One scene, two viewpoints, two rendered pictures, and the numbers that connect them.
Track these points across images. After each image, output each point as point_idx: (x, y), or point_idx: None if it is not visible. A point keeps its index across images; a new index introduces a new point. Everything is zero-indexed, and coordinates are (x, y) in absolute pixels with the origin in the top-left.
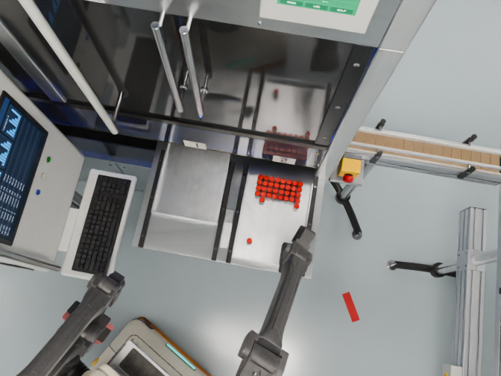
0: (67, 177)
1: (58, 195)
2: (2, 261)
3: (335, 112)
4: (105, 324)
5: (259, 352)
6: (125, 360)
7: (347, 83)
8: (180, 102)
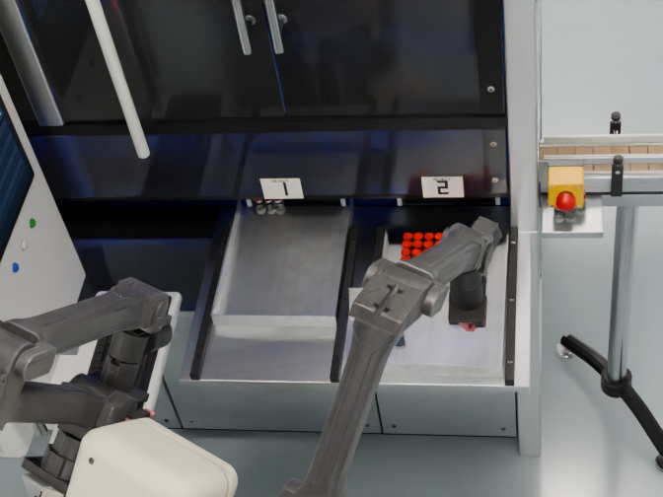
0: (58, 285)
1: (43, 306)
2: None
3: (486, 9)
4: (140, 396)
5: (394, 267)
6: None
7: None
8: (245, 28)
